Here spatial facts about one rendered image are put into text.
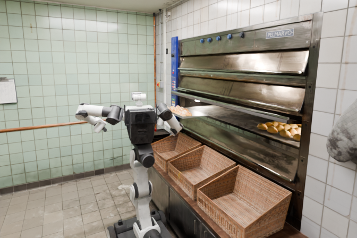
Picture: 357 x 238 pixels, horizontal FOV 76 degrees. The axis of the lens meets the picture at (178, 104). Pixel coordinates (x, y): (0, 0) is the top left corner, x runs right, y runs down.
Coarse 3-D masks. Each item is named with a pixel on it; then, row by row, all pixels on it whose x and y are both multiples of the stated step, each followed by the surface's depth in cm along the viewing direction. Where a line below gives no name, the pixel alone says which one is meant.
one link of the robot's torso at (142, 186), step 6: (132, 150) 205; (132, 156) 202; (132, 162) 206; (138, 162) 214; (132, 168) 213; (138, 168) 209; (144, 168) 211; (138, 174) 209; (144, 174) 211; (138, 180) 208; (144, 180) 211; (138, 186) 208; (144, 186) 210; (150, 186) 214; (138, 192) 207; (144, 192) 210; (150, 192) 213
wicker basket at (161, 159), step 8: (176, 136) 319; (184, 136) 306; (152, 144) 303; (160, 144) 309; (168, 144) 315; (176, 144) 320; (184, 144) 302; (192, 144) 288; (200, 144) 272; (160, 152) 311; (168, 152) 313; (176, 152) 314; (184, 152) 264; (192, 152) 284; (160, 160) 267; (168, 160) 255
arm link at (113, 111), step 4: (104, 108) 193; (108, 108) 193; (112, 108) 194; (116, 108) 195; (104, 112) 192; (108, 112) 192; (112, 112) 192; (116, 112) 193; (104, 116) 194; (108, 116) 190; (112, 116) 189; (116, 116) 192
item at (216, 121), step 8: (208, 120) 261; (216, 120) 249; (232, 128) 225; (240, 128) 218; (256, 136) 198; (264, 136) 194; (272, 144) 184; (280, 144) 177; (288, 144) 174; (296, 152) 165
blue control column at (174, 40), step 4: (176, 36) 309; (172, 40) 320; (176, 40) 310; (172, 44) 321; (176, 44) 311; (172, 48) 322; (176, 48) 312; (172, 52) 323; (176, 52) 313; (176, 56) 314; (172, 60) 324; (176, 60) 315; (172, 64) 325; (176, 64) 316; (172, 68) 326; (176, 68) 317; (172, 72) 327; (176, 72) 318; (172, 76) 328; (176, 76) 319; (176, 80) 319; (176, 84) 320; (176, 96) 323; (176, 100) 324; (176, 104) 325; (176, 116) 328; (176, 140) 334; (172, 144) 345
